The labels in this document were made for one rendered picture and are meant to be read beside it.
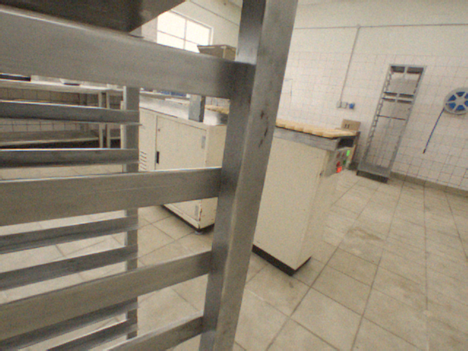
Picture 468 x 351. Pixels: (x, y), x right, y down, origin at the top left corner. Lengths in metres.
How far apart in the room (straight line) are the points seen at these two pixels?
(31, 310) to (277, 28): 0.27
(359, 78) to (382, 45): 0.62
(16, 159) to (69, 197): 0.44
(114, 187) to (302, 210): 1.31
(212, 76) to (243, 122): 0.04
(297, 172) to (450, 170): 4.19
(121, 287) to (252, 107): 0.19
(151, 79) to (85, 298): 0.18
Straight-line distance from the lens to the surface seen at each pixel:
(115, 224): 0.70
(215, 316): 0.29
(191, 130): 1.72
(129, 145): 0.63
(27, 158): 0.62
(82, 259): 0.74
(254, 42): 0.20
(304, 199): 1.43
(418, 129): 5.32
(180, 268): 0.26
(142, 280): 0.25
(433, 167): 5.37
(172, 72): 0.19
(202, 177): 0.22
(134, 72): 0.18
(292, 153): 1.42
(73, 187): 0.19
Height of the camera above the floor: 1.04
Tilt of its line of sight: 18 degrees down
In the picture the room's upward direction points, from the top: 8 degrees clockwise
